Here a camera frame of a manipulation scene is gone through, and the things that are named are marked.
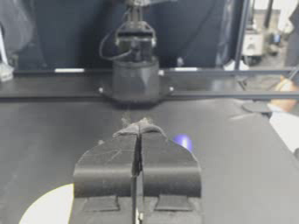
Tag white background machine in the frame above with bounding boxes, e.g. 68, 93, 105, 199
241, 31, 267, 58

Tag blue toy eggplant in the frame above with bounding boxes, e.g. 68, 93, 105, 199
172, 133, 193, 153

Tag yellow round plate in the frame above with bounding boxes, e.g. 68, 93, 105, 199
17, 183, 76, 224

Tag person's hand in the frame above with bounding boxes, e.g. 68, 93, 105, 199
268, 75, 299, 114

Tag black metal frame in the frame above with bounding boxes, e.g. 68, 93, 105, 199
0, 0, 299, 102

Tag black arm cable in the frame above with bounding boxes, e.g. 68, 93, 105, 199
97, 28, 132, 61

